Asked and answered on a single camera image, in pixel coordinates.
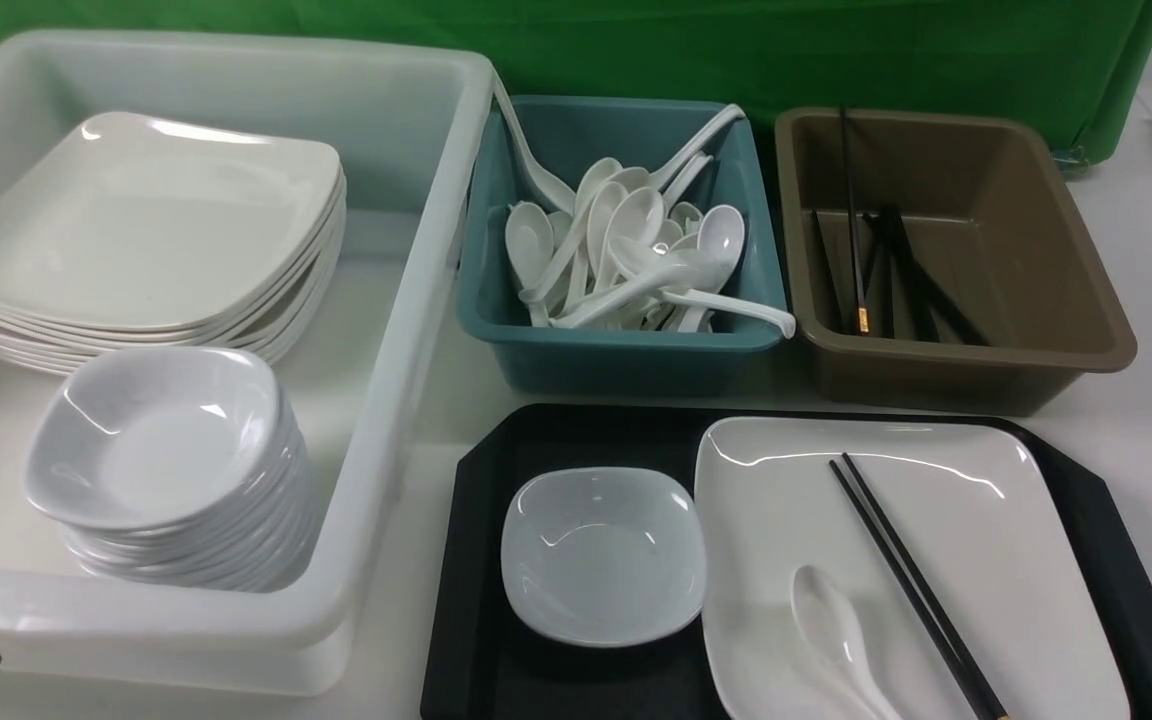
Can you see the green backdrop cloth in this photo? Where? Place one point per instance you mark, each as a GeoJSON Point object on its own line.
{"type": "Point", "coordinates": [1068, 69]}

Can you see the pile of white spoons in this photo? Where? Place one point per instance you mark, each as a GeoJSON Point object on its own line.
{"type": "Point", "coordinates": [623, 250]}

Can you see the stack of white plates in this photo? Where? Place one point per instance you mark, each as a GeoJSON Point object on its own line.
{"type": "Point", "coordinates": [137, 231]}

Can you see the brown plastic bin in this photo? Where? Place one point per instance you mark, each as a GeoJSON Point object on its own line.
{"type": "Point", "coordinates": [992, 219]}

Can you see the stack of white bowls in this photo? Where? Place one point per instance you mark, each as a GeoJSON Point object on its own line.
{"type": "Point", "coordinates": [179, 466]}

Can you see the black chopstick gold tip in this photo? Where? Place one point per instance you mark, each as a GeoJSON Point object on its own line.
{"type": "Point", "coordinates": [852, 230]}

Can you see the long white ladle spoon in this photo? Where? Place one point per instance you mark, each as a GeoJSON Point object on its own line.
{"type": "Point", "coordinates": [546, 185]}

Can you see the white square rice plate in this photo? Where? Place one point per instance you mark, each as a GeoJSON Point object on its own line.
{"type": "Point", "coordinates": [973, 509]}

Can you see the black chopsticks in bin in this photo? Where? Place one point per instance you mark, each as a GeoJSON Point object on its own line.
{"type": "Point", "coordinates": [887, 264]}

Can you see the teal plastic bin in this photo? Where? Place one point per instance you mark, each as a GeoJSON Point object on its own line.
{"type": "Point", "coordinates": [567, 134]}

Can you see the small white square bowl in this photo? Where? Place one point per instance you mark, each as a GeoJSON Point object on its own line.
{"type": "Point", "coordinates": [603, 558]}

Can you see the large white plastic bin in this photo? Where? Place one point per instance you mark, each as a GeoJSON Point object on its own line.
{"type": "Point", "coordinates": [407, 123]}

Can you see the white ceramic soup spoon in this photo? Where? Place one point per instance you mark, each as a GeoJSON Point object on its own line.
{"type": "Point", "coordinates": [830, 630]}

